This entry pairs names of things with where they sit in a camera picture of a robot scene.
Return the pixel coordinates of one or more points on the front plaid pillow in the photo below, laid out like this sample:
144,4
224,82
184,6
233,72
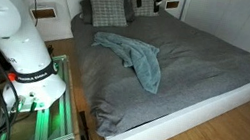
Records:
108,13

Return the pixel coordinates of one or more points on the white bed frame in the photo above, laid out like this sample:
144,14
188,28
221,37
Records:
173,124

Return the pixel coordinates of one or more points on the dark grey duvet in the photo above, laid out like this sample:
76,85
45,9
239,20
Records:
194,66

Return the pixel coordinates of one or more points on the plaid pillow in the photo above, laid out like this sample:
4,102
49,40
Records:
146,9
108,13

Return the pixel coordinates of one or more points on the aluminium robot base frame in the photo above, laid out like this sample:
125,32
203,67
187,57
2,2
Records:
46,108

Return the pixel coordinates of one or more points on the rear plaid pillow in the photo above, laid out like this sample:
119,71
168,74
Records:
146,9

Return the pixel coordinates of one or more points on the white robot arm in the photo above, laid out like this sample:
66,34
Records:
34,79

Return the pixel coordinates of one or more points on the dark grey pillow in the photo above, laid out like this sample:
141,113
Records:
86,11

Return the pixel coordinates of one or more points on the far white nightstand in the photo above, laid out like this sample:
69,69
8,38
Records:
172,4

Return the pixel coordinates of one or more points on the teal grey blanket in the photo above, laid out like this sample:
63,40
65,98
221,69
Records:
136,54

